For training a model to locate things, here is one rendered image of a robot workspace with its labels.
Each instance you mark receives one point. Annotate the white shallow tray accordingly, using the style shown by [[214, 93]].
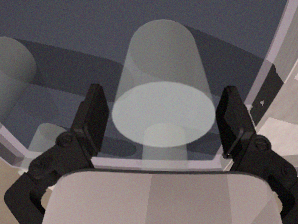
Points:
[[280, 124]]

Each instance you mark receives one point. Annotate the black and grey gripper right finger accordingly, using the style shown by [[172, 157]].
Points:
[[239, 140]]

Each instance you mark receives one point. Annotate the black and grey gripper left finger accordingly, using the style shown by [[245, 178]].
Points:
[[72, 151]]

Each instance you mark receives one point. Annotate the clear glass jar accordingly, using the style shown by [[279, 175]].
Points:
[[43, 139], [17, 70], [163, 97], [165, 158]]

